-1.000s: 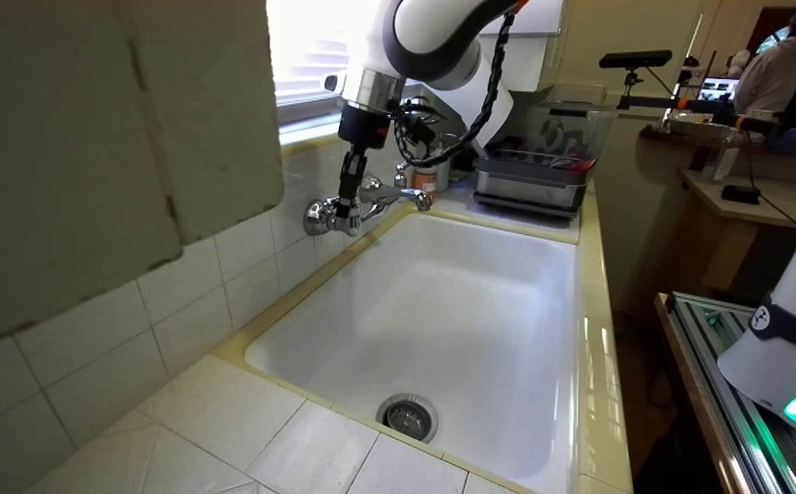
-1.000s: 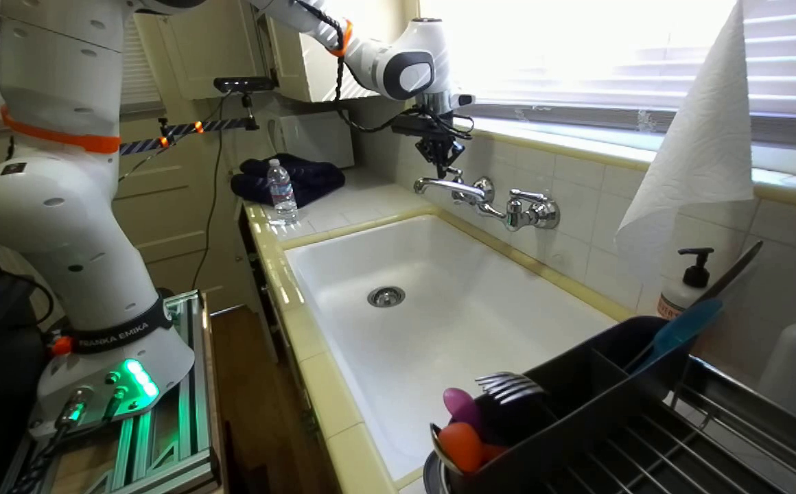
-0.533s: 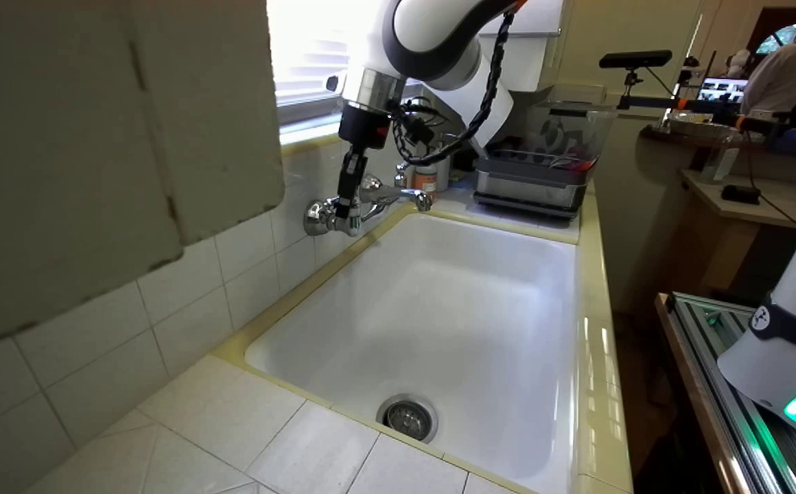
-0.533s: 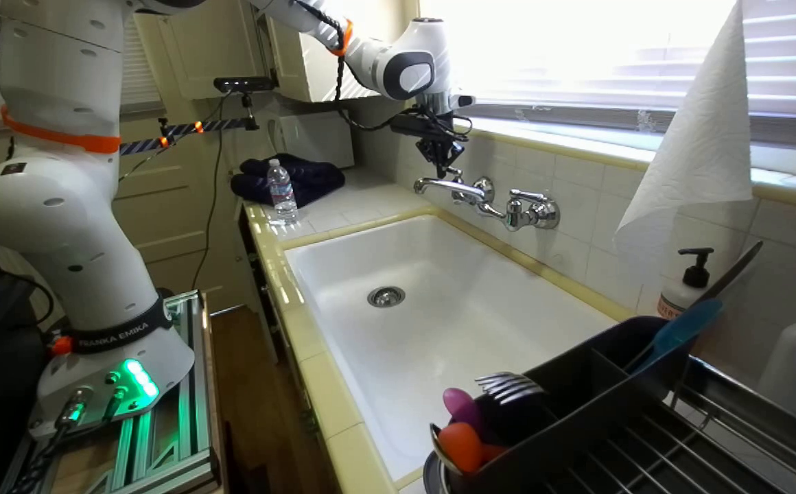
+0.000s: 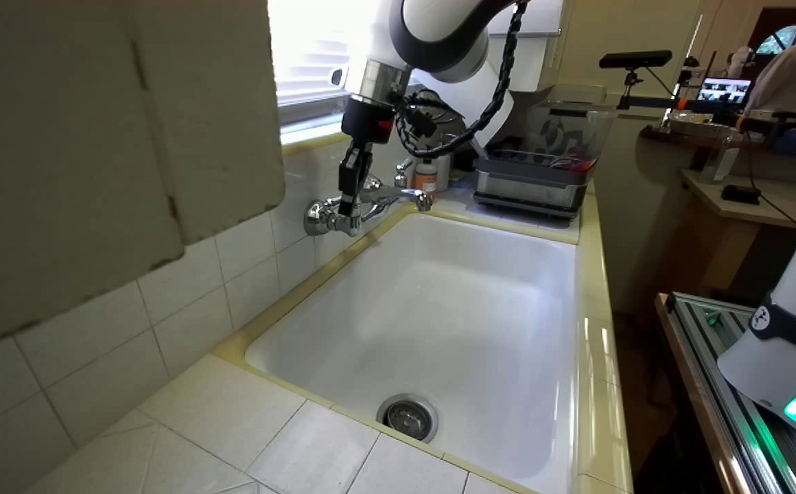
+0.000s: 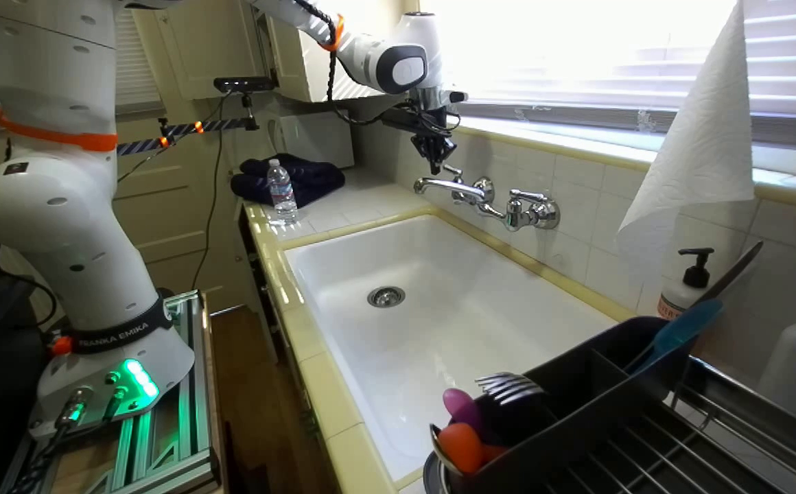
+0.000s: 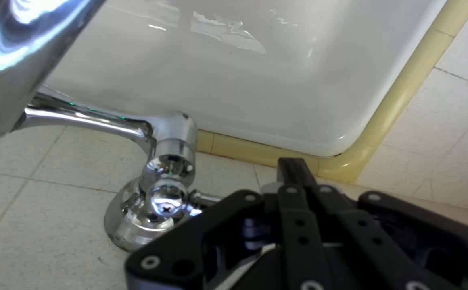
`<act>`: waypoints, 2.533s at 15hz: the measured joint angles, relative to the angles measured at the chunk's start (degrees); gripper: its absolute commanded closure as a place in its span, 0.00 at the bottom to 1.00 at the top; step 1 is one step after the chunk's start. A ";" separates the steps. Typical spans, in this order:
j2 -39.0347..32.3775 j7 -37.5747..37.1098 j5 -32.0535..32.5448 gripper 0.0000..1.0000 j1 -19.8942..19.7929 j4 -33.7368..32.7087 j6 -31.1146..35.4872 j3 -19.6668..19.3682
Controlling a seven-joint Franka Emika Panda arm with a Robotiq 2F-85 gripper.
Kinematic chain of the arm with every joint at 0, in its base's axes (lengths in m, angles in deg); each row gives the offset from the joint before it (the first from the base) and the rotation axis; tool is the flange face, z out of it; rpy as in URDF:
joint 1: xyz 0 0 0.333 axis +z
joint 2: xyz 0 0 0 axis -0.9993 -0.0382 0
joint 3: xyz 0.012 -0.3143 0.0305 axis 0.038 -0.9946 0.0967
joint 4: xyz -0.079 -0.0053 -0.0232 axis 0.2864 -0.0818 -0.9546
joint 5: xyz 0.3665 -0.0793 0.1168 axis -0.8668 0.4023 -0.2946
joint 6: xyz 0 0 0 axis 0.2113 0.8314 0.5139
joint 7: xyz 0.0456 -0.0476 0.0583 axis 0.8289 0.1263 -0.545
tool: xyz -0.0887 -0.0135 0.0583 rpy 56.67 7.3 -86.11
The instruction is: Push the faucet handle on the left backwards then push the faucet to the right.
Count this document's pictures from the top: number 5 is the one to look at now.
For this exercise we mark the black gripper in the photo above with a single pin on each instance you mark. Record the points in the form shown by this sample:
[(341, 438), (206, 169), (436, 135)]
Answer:
[(370, 121)]

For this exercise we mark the chrome faucet spout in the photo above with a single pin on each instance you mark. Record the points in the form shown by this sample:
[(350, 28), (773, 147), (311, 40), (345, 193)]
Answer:
[(407, 195)]

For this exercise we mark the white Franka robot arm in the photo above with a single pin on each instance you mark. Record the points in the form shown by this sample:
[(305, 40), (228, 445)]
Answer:
[(436, 31)]

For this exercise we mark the chrome faucet body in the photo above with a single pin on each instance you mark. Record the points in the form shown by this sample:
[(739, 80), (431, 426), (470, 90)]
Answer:
[(372, 204)]

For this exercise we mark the orange soap pump bottle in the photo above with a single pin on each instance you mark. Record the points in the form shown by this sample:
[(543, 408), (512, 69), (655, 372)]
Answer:
[(427, 173)]

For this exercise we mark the white window blinds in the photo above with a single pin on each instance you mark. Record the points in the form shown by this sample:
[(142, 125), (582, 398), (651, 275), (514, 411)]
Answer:
[(311, 51)]

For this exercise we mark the white sink basin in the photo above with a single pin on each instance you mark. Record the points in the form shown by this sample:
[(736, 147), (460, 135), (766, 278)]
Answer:
[(436, 319)]

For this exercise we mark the metal sink drain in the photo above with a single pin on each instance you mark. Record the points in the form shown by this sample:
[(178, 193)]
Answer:
[(407, 418)]

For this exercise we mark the thin tripod stand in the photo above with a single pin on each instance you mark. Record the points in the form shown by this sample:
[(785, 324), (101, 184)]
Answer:
[(687, 83)]

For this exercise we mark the computer monitor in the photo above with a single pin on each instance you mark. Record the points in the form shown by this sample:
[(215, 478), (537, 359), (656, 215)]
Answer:
[(724, 94)]

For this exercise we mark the wooden desk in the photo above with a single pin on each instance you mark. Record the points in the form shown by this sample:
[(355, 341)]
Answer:
[(736, 230)]

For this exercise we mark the small black desk object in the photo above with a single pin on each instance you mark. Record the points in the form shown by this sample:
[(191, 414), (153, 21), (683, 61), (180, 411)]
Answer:
[(743, 193)]

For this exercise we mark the arched door window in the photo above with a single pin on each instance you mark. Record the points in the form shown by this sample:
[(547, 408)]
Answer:
[(773, 42)]

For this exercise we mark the seated person in white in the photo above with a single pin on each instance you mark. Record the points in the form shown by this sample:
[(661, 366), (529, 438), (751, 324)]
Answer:
[(785, 83)]

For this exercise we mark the beige wall cabinet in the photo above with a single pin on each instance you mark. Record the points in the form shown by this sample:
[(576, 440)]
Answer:
[(70, 138)]

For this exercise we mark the black camera on stand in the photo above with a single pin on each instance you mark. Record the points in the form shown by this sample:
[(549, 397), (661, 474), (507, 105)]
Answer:
[(636, 58)]

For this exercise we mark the aluminium frame robot cart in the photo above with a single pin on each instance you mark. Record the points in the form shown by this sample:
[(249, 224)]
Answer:
[(736, 414)]

